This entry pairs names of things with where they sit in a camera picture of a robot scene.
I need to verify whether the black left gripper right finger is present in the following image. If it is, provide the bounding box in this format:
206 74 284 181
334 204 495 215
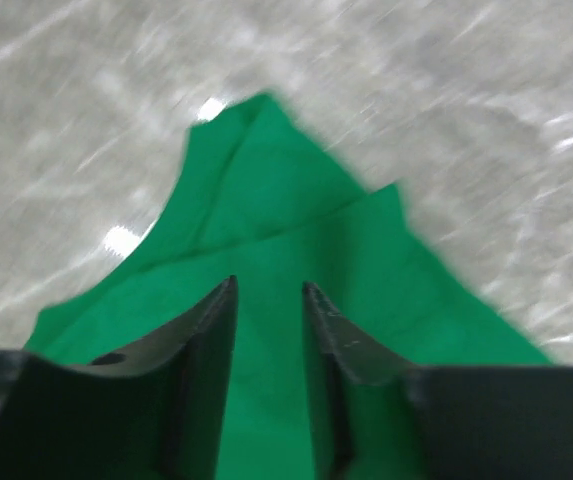
302 283 573 479

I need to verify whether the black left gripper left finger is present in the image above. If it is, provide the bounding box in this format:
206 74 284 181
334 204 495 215
0 277 238 479

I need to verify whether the green t shirt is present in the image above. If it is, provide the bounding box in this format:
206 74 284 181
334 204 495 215
27 94 547 479

